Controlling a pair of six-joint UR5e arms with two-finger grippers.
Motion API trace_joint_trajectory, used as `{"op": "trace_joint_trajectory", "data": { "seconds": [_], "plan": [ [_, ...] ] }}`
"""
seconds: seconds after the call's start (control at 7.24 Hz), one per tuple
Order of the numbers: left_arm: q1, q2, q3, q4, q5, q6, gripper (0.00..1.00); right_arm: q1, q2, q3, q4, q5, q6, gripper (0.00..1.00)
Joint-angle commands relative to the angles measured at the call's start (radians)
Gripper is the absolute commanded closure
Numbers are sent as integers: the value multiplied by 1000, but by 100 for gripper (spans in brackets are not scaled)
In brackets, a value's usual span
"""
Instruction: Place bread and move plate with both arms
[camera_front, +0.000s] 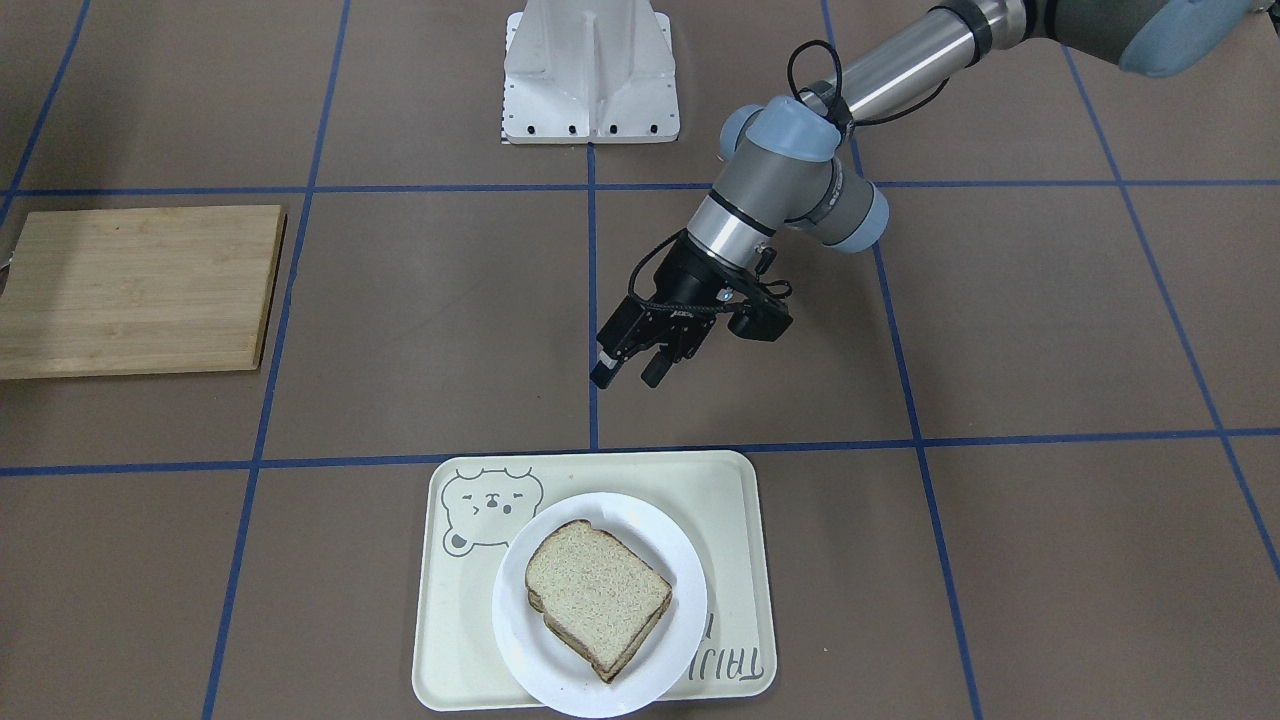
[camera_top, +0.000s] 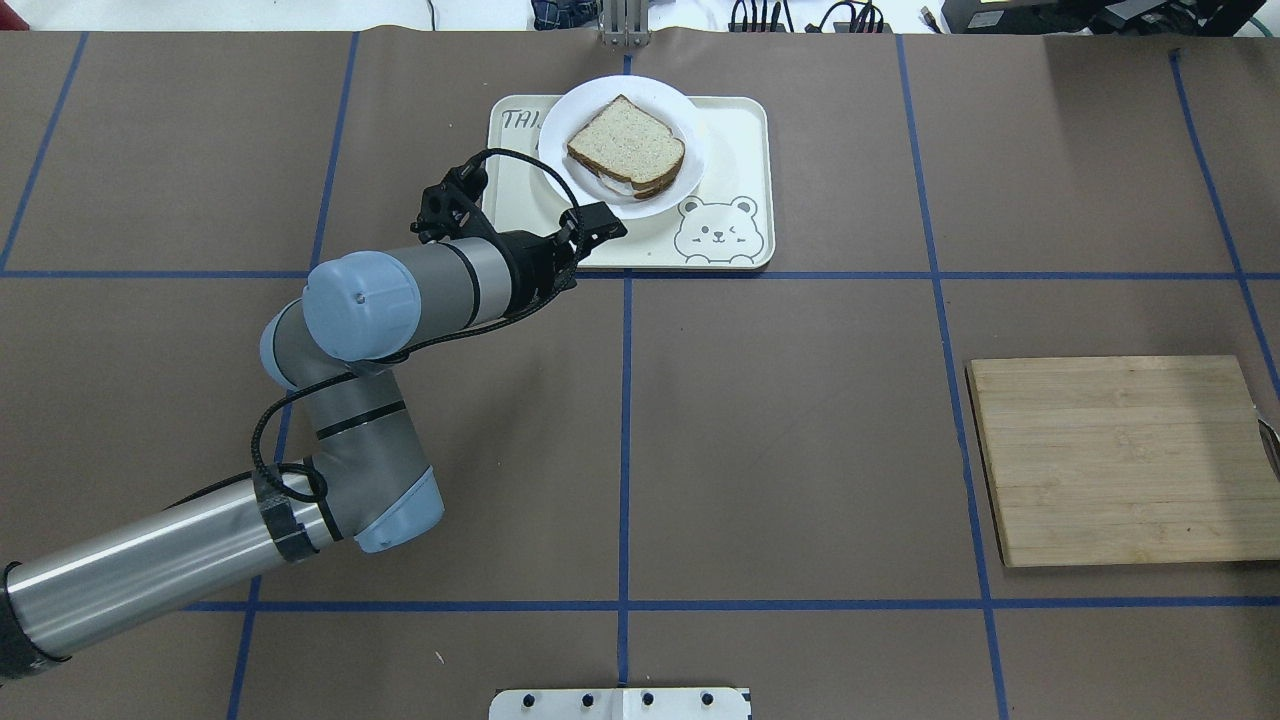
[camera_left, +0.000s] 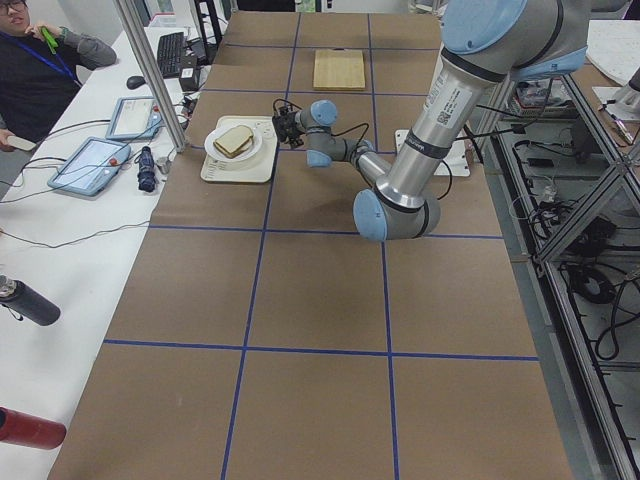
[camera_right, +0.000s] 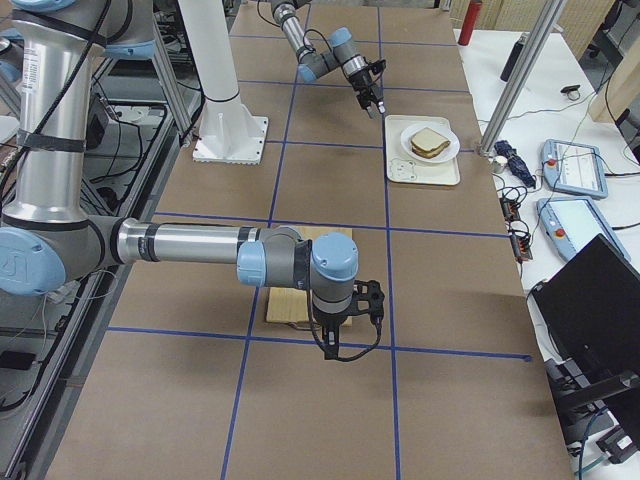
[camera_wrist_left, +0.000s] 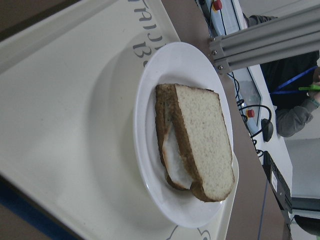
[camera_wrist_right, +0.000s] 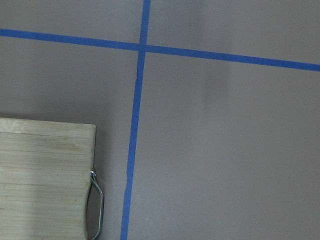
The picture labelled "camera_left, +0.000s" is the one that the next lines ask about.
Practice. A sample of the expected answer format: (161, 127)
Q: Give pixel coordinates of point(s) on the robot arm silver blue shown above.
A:
(484, 42)

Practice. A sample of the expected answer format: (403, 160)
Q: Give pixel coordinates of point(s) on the brown paper table mat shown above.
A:
(260, 337)

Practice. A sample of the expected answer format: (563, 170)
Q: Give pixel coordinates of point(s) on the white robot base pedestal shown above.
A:
(455, 163)

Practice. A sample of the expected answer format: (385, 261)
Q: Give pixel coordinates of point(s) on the teach pendant tablet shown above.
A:
(90, 168)
(134, 119)

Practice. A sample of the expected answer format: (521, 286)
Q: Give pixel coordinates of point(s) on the black thermos bottle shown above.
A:
(26, 302)

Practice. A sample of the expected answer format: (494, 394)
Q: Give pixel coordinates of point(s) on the wooden cutting board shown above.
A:
(339, 70)

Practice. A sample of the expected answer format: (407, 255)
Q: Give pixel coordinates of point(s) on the cream plastic tray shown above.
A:
(256, 169)

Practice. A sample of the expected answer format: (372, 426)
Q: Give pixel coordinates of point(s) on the far teach pendant tablet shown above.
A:
(134, 119)

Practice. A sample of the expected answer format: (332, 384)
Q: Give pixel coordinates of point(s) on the black computer mouse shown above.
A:
(134, 82)

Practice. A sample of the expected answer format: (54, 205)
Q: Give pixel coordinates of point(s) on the small black box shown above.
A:
(189, 79)

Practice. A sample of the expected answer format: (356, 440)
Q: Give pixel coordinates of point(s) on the near teach pendant tablet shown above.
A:
(90, 168)

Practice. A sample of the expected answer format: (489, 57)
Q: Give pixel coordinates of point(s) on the black keyboard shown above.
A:
(169, 53)

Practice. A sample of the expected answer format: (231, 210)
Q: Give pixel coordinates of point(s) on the white bread slice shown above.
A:
(233, 140)

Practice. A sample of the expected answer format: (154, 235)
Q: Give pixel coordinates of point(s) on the seated person in black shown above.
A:
(37, 86)

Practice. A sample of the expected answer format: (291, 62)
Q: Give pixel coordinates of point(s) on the white round plate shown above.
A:
(250, 149)

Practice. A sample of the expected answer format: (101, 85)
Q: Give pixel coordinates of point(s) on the red bottle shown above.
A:
(19, 428)

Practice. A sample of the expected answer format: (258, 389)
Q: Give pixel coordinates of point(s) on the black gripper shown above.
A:
(288, 128)

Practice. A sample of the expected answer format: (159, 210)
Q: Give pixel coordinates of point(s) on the aluminium frame post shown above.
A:
(147, 62)

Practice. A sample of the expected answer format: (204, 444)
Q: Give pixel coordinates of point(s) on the green handheld object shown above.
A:
(50, 40)

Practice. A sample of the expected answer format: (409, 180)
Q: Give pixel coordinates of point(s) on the folded dark blue umbrella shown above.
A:
(146, 172)

